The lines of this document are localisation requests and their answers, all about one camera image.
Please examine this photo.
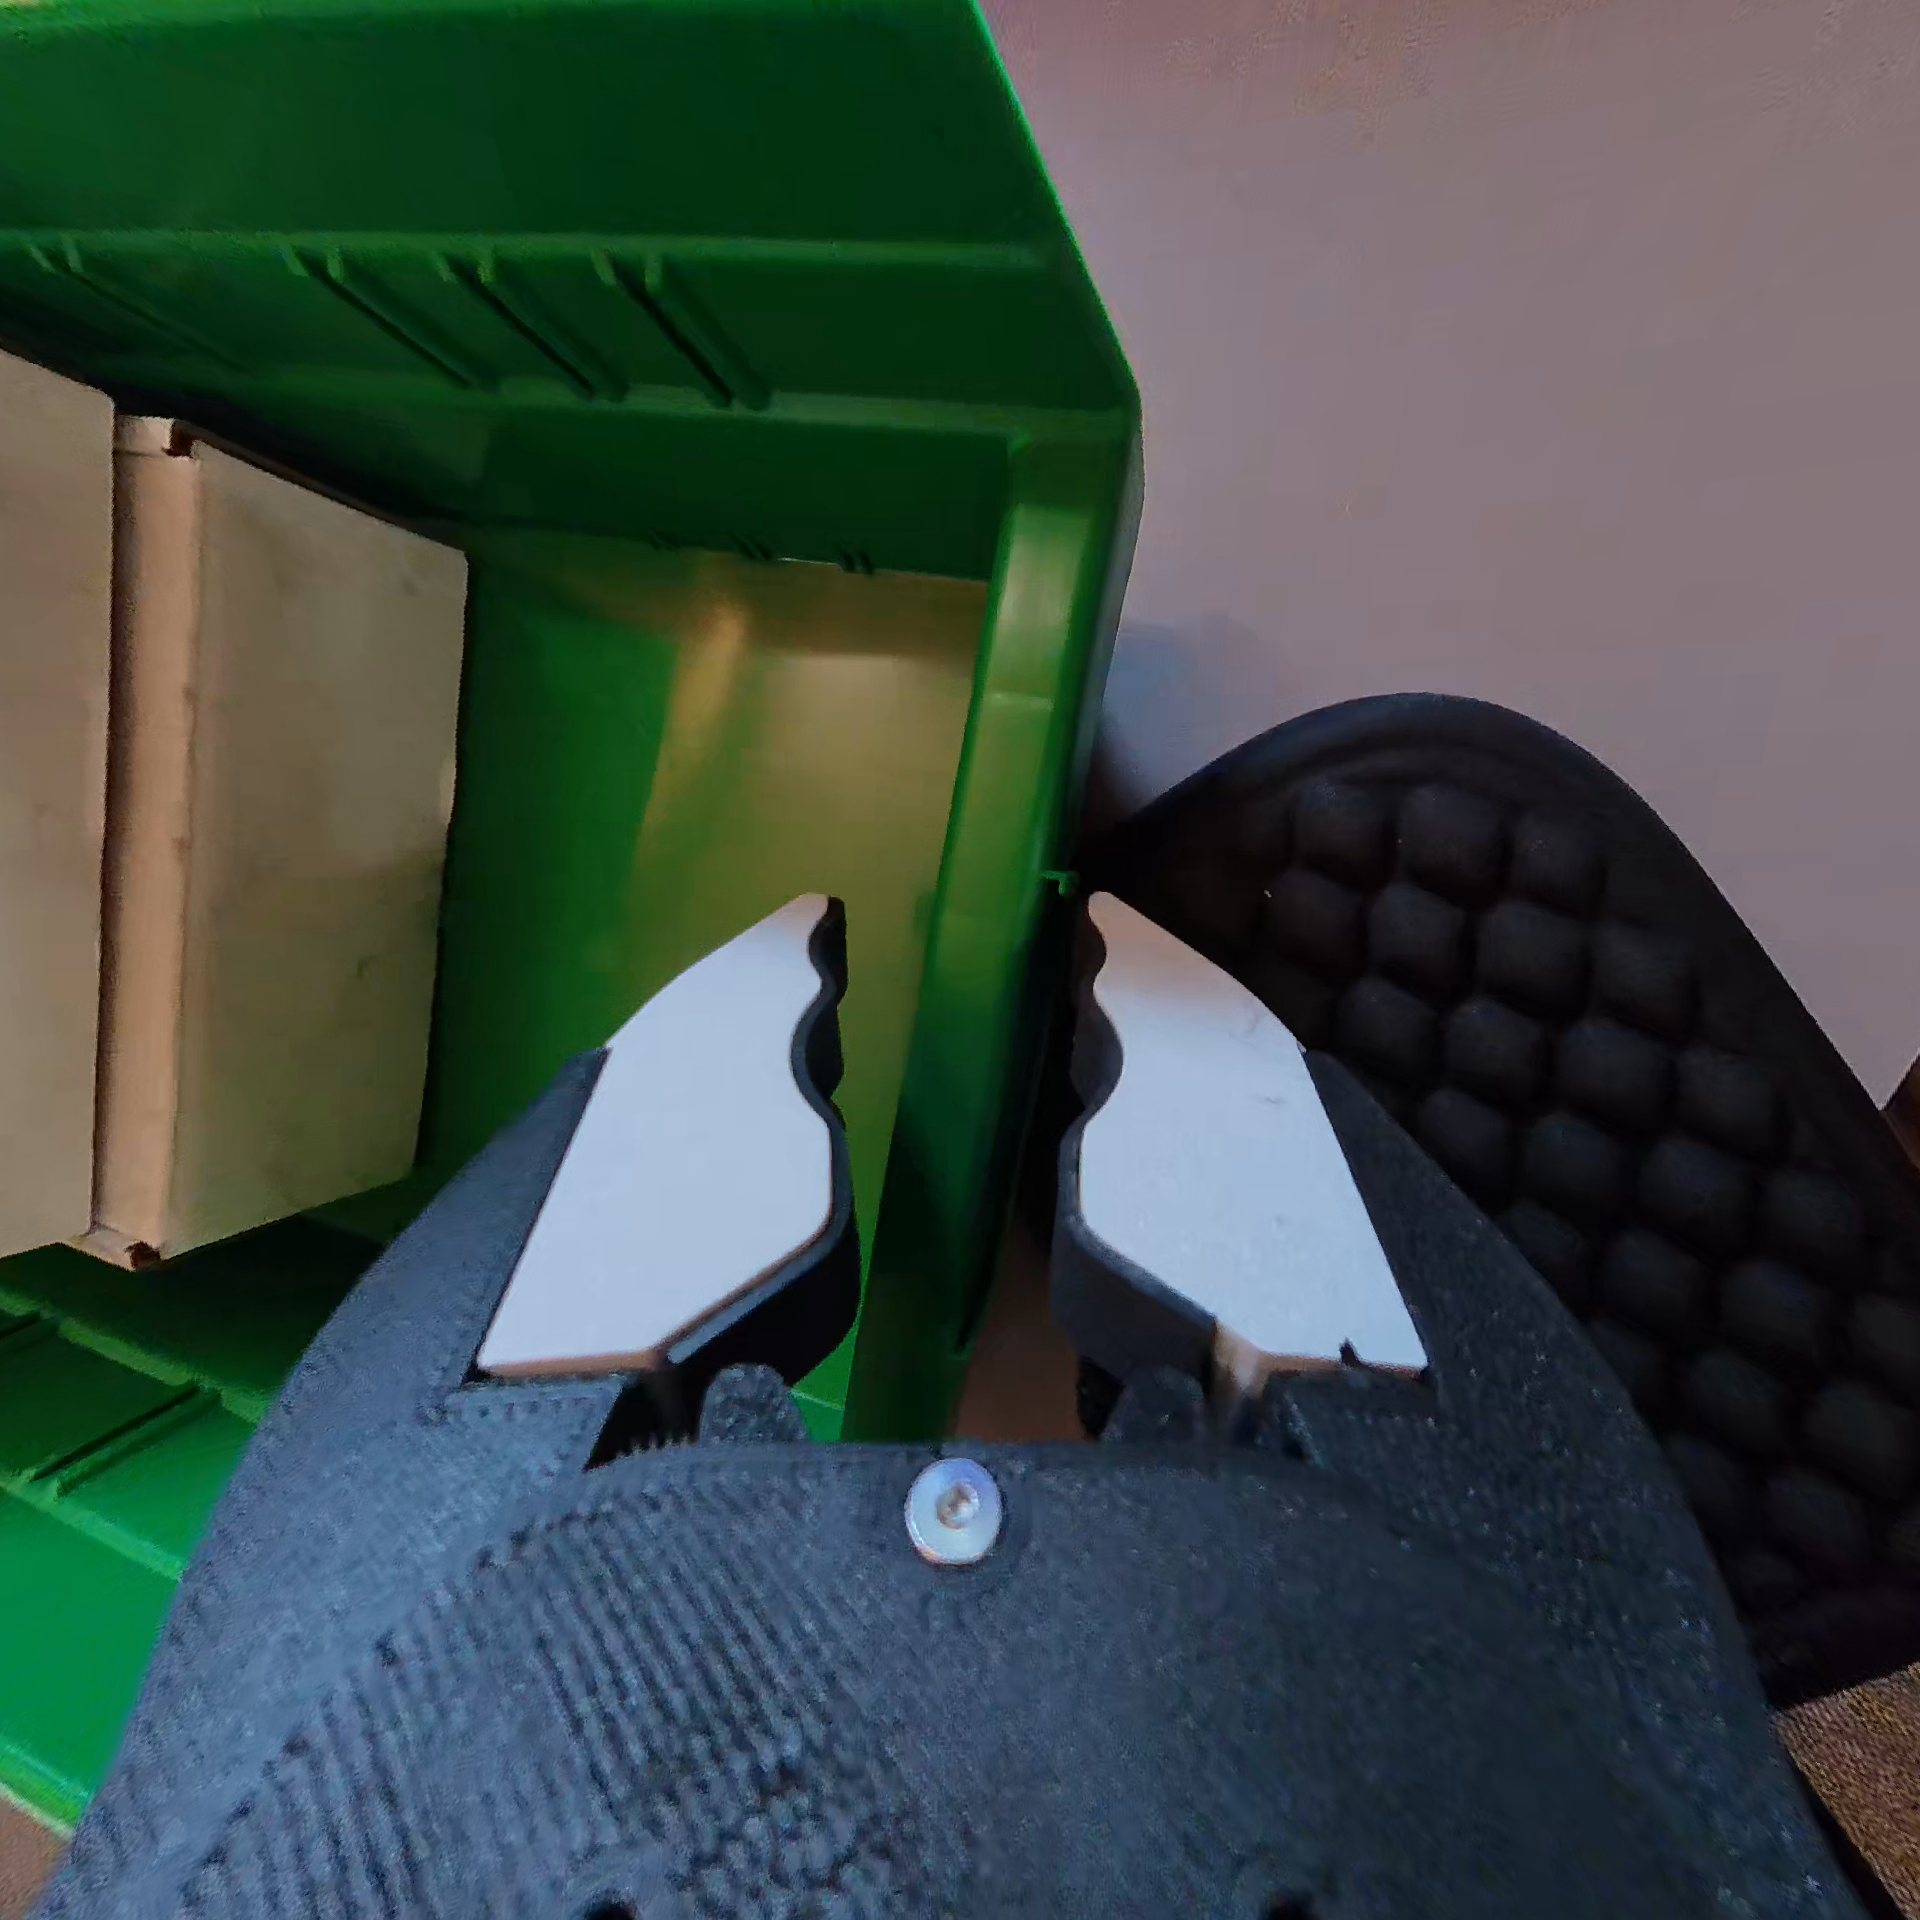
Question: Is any closed white box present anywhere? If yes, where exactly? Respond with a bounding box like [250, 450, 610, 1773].
[0, 352, 119, 1261]

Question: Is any green plastic bin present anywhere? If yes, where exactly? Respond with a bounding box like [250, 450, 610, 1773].
[0, 0, 1145, 1833]

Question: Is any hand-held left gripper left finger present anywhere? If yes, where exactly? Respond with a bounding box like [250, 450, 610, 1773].
[477, 896, 863, 1384]

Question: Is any black honeycomb wrist rest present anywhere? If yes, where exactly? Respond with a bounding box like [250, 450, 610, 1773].
[1079, 692, 1920, 1706]

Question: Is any white cardboard box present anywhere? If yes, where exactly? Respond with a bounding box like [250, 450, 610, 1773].
[90, 416, 471, 1268]

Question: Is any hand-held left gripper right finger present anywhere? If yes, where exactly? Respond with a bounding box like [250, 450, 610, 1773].
[1050, 892, 1430, 1397]

